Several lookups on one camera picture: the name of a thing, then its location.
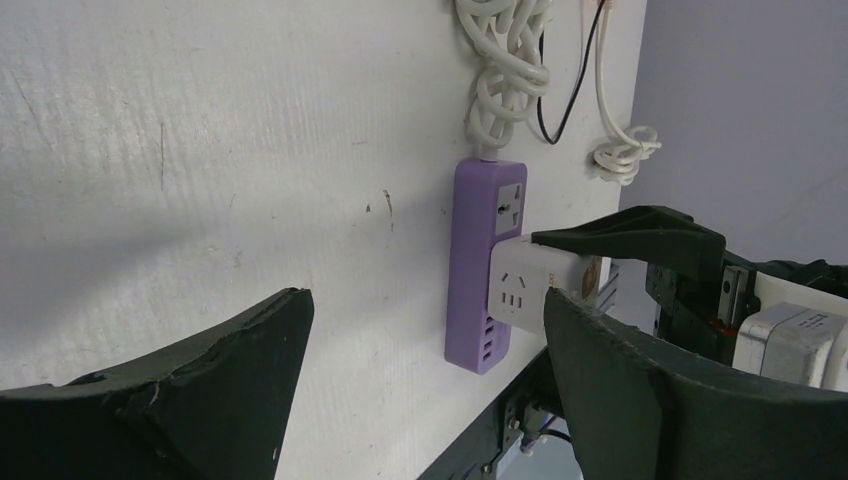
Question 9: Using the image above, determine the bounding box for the white coiled cable right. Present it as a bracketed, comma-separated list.
[591, 0, 662, 187]

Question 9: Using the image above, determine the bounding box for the black usb cable loop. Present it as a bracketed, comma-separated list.
[535, 0, 609, 146]

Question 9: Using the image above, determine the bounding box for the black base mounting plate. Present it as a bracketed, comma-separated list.
[420, 349, 563, 479]

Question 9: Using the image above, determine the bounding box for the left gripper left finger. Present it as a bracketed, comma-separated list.
[1, 288, 314, 479]

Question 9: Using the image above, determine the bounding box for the purple power strip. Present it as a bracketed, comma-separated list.
[444, 158, 528, 375]

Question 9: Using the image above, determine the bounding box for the white cube socket adapter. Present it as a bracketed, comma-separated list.
[487, 235, 603, 337]

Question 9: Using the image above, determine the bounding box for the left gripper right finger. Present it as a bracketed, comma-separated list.
[543, 289, 847, 479]

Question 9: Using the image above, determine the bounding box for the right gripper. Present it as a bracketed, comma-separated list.
[531, 205, 847, 391]

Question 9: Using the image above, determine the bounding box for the white cable of purple strip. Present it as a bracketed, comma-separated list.
[454, 0, 552, 164]

